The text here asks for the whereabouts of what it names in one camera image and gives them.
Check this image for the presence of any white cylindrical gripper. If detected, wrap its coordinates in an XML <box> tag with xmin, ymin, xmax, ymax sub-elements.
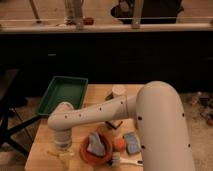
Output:
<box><xmin>53</xmin><ymin>130</ymin><xmax>72</xmax><ymax>150</ymax></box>

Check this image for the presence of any yellow banana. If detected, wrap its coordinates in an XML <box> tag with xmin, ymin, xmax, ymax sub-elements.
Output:
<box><xmin>47</xmin><ymin>150</ymin><xmax>74</xmax><ymax>168</ymax></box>

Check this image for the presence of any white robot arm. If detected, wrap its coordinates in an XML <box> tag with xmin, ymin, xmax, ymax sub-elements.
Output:
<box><xmin>48</xmin><ymin>81</ymin><xmax>195</xmax><ymax>171</ymax></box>

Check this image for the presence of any green plastic tray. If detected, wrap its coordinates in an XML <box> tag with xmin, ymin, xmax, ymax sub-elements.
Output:
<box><xmin>36</xmin><ymin>76</ymin><xmax>88</xmax><ymax>117</ymax></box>

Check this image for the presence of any blue grey cloth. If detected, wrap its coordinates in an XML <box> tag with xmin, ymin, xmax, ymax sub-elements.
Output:
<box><xmin>87</xmin><ymin>132</ymin><xmax>106</xmax><ymax>157</ymax></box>

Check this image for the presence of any orange bowl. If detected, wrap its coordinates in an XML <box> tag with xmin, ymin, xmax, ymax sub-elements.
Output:
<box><xmin>80</xmin><ymin>133</ymin><xmax>113</xmax><ymax>166</ymax></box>

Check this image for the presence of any orange ball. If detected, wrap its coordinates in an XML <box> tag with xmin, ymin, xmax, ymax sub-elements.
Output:
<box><xmin>113</xmin><ymin>138</ymin><xmax>127</xmax><ymax>152</ymax></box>

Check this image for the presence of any white dish brush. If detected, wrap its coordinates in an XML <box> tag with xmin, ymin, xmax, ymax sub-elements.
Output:
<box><xmin>108</xmin><ymin>152</ymin><xmax>143</xmax><ymax>167</ymax></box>

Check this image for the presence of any blue sponge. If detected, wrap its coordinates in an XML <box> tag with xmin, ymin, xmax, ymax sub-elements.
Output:
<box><xmin>123</xmin><ymin>132</ymin><xmax>140</xmax><ymax>155</ymax></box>

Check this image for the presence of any white cup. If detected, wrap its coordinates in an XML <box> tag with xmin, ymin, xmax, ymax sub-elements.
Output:
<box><xmin>112</xmin><ymin>85</ymin><xmax>126</xmax><ymax>98</ymax></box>

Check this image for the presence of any red object on counter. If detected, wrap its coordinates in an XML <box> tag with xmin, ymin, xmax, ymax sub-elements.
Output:
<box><xmin>83</xmin><ymin>17</ymin><xmax>94</xmax><ymax>25</ymax></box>

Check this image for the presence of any black chair frame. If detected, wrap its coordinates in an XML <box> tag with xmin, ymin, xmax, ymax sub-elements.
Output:
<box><xmin>0</xmin><ymin>68</ymin><xmax>43</xmax><ymax>158</ymax></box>

